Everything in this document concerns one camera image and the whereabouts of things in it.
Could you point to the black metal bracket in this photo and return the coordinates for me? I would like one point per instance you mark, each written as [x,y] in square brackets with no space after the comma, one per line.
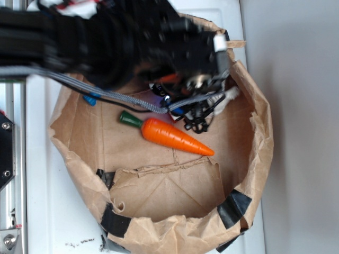
[7,150]

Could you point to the blue plastic bottle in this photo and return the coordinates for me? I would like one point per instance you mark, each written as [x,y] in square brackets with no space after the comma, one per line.
[91,99]

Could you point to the aluminium frame rail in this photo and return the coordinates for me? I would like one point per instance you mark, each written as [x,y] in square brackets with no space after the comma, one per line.
[14,230]

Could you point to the orange toy carrot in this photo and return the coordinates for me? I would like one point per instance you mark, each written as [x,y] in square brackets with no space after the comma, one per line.
[164,134]

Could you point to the brown paper bag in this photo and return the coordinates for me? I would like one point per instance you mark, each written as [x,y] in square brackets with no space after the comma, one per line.
[153,199]

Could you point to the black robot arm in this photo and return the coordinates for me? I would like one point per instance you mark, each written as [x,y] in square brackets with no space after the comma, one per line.
[103,48]

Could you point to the crumpled white paper tissue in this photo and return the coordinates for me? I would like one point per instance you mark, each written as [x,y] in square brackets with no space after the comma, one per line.
[230,95]

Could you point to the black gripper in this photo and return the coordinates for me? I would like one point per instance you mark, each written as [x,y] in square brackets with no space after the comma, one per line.
[179,56]

